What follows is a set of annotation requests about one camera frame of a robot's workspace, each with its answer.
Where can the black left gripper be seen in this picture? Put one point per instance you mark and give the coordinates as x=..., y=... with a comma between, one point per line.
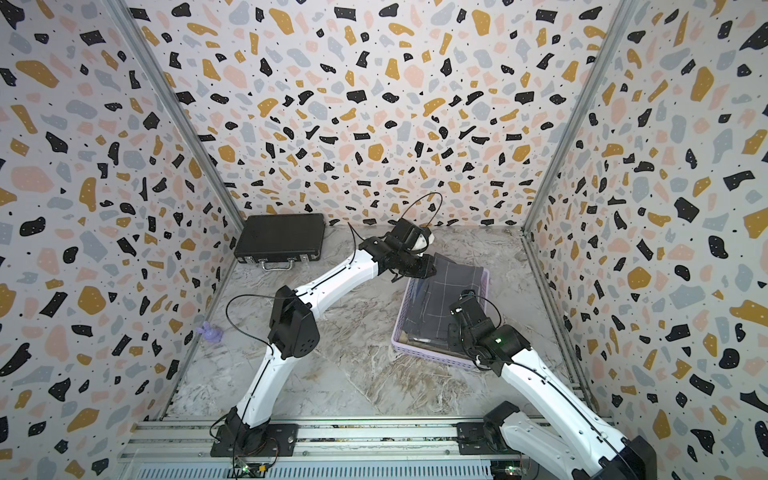
x=425, y=272

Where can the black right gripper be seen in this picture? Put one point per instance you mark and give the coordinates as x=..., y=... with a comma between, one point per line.
x=452, y=333

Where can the dark grey checked sheet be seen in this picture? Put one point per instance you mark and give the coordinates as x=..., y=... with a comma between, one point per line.
x=428, y=316

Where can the lilac perforated plastic basket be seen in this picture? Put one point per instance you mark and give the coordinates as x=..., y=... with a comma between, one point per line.
x=451, y=357

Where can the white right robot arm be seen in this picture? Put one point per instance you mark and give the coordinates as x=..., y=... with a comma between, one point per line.
x=558, y=408

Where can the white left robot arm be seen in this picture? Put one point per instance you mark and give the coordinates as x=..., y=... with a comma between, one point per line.
x=294, y=334

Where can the black hard carrying case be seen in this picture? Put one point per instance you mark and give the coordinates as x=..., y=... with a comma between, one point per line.
x=276, y=242

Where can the small purple toy figure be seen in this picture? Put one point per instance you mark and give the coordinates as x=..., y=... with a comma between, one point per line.
x=209, y=332

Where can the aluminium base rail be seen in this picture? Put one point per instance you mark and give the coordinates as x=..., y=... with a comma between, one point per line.
x=365, y=448

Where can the right aluminium corner post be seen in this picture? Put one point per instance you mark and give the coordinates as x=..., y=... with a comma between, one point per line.
x=614, y=32

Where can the aluminium corner post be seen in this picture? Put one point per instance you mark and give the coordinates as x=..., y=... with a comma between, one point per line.
x=614, y=32
x=125, y=23

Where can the left aluminium corner post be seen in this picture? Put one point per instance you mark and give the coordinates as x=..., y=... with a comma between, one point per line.
x=125, y=23

